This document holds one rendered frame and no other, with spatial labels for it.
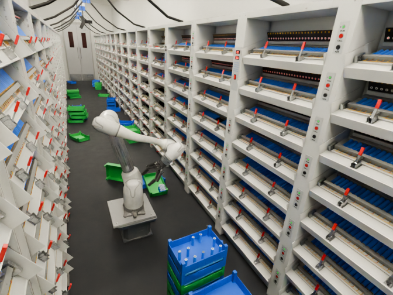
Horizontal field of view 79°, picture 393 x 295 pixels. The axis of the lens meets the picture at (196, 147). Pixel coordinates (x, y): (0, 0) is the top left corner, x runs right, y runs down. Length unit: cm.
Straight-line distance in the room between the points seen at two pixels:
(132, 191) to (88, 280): 67
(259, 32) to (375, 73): 85
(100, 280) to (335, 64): 193
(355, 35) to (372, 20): 11
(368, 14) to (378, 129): 46
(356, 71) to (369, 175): 42
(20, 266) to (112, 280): 116
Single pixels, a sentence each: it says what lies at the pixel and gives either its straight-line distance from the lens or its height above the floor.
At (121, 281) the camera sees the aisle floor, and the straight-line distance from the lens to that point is 198.
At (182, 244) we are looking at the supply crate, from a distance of 160.
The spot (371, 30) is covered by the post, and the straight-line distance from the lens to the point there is 131.
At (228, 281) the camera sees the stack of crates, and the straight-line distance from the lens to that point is 156.
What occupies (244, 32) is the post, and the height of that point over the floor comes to 165.
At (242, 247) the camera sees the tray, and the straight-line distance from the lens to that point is 206.
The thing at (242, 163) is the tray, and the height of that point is 75.
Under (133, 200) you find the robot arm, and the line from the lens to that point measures 203.
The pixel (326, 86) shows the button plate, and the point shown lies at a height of 142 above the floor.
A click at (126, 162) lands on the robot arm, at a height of 61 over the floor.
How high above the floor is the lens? 154
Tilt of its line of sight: 23 degrees down
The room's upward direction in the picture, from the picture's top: 4 degrees clockwise
